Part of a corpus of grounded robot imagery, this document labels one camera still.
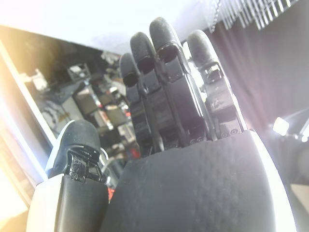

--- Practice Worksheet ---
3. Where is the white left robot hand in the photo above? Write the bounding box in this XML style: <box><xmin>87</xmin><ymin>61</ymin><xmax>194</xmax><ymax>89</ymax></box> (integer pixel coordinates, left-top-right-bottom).
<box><xmin>26</xmin><ymin>16</ymin><xmax>295</xmax><ymax>232</ymax></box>

